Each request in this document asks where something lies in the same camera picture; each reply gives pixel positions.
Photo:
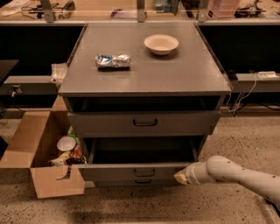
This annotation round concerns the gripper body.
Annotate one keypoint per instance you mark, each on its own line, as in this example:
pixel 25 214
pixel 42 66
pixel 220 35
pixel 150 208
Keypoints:
pixel 190 172

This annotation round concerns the grey drawer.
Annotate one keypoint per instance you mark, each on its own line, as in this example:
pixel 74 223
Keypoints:
pixel 144 124
pixel 128 158
pixel 138 182

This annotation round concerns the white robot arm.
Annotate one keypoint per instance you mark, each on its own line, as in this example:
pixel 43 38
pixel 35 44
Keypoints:
pixel 219 169

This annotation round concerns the grey top drawer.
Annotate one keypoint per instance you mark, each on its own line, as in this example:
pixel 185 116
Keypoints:
pixel 144 124

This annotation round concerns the grey bottom drawer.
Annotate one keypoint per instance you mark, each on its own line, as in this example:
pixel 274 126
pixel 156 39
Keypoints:
pixel 138 182

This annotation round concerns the grey drawer cabinet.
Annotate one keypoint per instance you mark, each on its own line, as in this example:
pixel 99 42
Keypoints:
pixel 187 79

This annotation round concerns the colourful snack packages in box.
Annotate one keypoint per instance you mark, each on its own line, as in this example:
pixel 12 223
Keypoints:
pixel 75 156

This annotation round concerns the white cup in box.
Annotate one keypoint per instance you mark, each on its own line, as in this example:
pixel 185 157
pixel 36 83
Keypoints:
pixel 66 143

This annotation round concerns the crumpled silver chip bag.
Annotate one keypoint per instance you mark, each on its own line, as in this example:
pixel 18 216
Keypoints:
pixel 103 61

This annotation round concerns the white power strip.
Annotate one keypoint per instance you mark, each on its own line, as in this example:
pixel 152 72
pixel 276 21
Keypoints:
pixel 268 75

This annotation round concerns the white paper bowl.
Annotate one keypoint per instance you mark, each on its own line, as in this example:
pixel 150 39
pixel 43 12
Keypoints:
pixel 160 44

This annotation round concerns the open cardboard box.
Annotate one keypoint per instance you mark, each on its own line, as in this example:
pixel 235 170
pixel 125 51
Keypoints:
pixel 35 143

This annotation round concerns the pink translucent container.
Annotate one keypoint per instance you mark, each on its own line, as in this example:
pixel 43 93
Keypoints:
pixel 222 8

